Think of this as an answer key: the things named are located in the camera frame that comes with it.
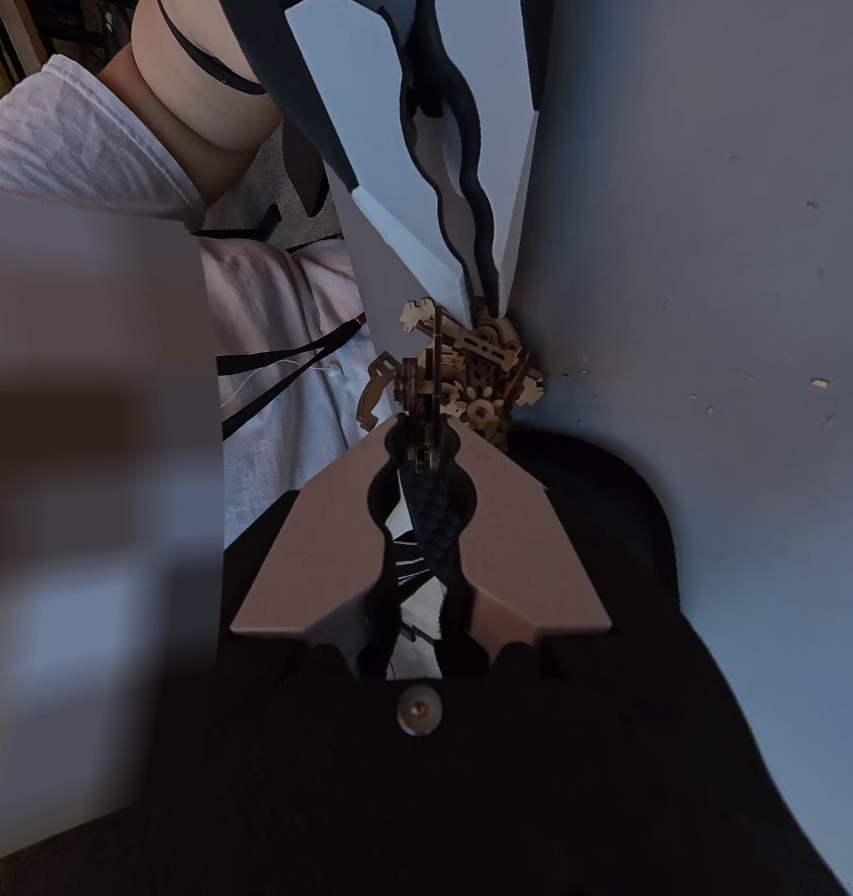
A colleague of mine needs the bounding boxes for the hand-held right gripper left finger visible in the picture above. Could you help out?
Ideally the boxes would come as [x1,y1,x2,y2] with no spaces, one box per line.
[229,412,409,679]

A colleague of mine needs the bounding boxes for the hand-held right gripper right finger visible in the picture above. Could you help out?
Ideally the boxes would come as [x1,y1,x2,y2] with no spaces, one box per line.
[437,424,615,666]

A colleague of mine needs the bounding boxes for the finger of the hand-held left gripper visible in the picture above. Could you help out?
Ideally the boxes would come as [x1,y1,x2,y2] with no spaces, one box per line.
[283,0,486,319]
[425,0,551,319]

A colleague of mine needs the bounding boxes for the wooden model assembly with gears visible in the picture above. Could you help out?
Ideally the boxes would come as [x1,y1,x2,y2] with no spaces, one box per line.
[440,315,548,452]

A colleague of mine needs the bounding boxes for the wooden model arm part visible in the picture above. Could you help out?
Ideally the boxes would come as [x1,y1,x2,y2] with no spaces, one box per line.
[356,297,447,471]

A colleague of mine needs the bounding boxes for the person's left forearm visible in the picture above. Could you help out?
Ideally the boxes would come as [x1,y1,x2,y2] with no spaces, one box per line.
[96,0,285,211]

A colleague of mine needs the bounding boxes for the person's pale trousers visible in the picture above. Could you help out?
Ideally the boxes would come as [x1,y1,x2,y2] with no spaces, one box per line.
[223,336,402,554]

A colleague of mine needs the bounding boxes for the person in white shirt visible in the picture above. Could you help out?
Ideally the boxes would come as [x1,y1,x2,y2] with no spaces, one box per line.
[0,55,360,365]

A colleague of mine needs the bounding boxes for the thin white cable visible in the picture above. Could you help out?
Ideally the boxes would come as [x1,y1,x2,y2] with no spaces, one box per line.
[219,353,349,408]

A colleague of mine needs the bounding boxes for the black strap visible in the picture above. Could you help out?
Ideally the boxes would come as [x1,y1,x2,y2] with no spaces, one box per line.
[216,325,367,442]

